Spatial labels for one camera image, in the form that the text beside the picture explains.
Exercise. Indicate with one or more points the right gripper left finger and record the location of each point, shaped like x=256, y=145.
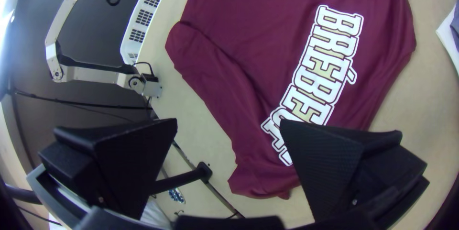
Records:
x=122, y=162

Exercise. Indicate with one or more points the maroon t-shirt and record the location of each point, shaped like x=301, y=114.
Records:
x=251, y=43

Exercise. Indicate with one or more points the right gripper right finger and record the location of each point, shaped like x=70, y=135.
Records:
x=333, y=172

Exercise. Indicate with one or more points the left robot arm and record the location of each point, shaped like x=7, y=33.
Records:
x=64, y=11

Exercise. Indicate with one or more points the white laundry basket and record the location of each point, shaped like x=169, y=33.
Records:
x=143, y=18

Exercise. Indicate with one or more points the pile of folded clothes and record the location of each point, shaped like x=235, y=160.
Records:
x=451, y=32

